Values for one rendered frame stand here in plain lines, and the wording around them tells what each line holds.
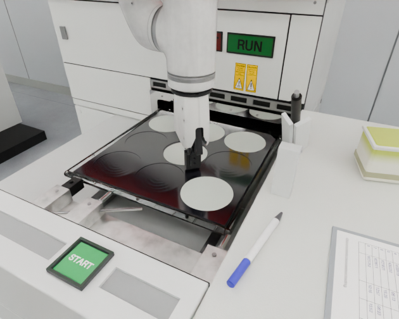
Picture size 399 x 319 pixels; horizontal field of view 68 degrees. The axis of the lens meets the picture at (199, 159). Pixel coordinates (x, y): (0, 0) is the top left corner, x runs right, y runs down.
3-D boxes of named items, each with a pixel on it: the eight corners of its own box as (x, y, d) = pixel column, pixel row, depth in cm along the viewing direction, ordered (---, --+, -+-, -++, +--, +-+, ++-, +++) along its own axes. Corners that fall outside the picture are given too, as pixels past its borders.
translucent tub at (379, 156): (351, 157, 55) (362, 124, 51) (395, 161, 54) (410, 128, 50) (360, 181, 49) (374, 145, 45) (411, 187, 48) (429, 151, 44)
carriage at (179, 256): (61, 204, 61) (57, 193, 59) (227, 275, 47) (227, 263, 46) (27, 231, 55) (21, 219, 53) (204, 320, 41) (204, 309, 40)
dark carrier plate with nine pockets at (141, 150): (162, 111, 88) (162, 109, 88) (277, 137, 75) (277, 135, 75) (73, 173, 63) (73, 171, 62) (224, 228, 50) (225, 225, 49)
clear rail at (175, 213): (68, 173, 63) (66, 168, 63) (232, 234, 49) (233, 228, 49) (63, 177, 62) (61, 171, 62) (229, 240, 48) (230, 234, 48)
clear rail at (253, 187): (278, 137, 76) (279, 132, 76) (284, 138, 76) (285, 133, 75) (221, 237, 49) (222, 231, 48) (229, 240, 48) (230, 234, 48)
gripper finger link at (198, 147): (192, 110, 53) (186, 119, 58) (200, 152, 52) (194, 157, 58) (198, 109, 53) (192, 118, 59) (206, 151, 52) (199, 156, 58)
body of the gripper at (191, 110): (164, 75, 56) (168, 128, 62) (177, 94, 48) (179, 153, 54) (203, 71, 58) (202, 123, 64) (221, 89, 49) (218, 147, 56)
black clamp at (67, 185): (76, 184, 61) (73, 174, 60) (84, 187, 60) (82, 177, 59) (63, 194, 59) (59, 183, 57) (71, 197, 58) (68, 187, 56)
